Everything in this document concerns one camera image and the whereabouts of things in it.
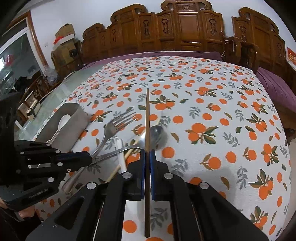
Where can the glass sliding door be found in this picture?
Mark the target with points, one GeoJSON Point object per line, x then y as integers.
{"type": "Point", "coordinates": [21, 54]}

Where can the white ceramic soup spoon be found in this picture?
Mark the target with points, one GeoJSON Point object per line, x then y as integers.
{"type": "Point", "coordinates": [61, 123]}

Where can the person's left hand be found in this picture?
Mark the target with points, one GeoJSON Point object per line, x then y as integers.
{"type": "Point", "coordinates": [28, 212]}

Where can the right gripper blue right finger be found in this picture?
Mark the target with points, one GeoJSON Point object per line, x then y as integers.
{"type": "Point", "coordinates": [152, 160]}

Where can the carved wooden armchair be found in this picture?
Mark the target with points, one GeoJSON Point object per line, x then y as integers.
{"type": "Point", "coordinates": [256, 43]}

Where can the light bamboo chopstick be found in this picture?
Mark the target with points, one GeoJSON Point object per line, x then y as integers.
{"type": "Point", "coordinates": [156, 132]}

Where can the stacked cardboard boxes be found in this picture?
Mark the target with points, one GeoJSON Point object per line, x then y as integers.
{"type": "Point", "coordinates": [65, 55]}

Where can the small wooden chair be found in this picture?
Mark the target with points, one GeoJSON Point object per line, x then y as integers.
{"type": "Point", "coordinates": [36, 88]}

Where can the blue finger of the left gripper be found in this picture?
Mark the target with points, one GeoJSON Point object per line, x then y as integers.
{"type": "Point", "coordinates": [69, 162]}

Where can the grey rectangular utensil tray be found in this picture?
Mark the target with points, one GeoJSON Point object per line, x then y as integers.
{"type": "Point", "coordinates": [64, 138]}

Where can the carved wooden bench back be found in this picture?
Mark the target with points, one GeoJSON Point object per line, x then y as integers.
{"type": "Point", "coordinates": [180, 26]}

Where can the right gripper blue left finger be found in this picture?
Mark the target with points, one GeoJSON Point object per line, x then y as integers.
{"type": "Point", "coordinates": [142, 159]}

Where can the orange-print white tablecloth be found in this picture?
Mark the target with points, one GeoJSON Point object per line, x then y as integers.
{"type": "Point", "coordinates": [220, 126]}

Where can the stainless steel fork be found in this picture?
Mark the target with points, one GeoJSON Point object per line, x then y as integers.
{"type": "Point", "coordinates": [110, 130]}

